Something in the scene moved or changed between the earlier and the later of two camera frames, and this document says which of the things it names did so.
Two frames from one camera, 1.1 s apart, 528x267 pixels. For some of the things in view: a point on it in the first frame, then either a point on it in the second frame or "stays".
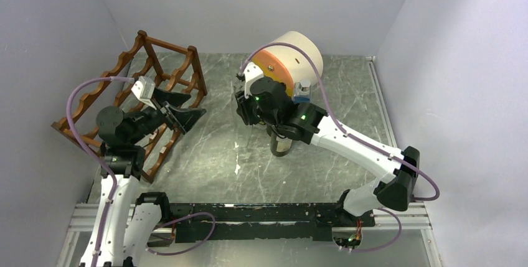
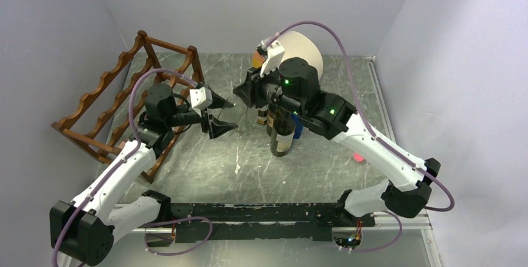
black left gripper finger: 186,118 → 216,127
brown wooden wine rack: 144,101 stays
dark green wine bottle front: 280,146 stays
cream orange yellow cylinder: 287,65 stays
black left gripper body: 171,121 → 205,120
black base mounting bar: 258,222 stays
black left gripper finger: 173,98 → 219,102
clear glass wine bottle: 245,132 → 236,114
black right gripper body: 251,111 → 259,96
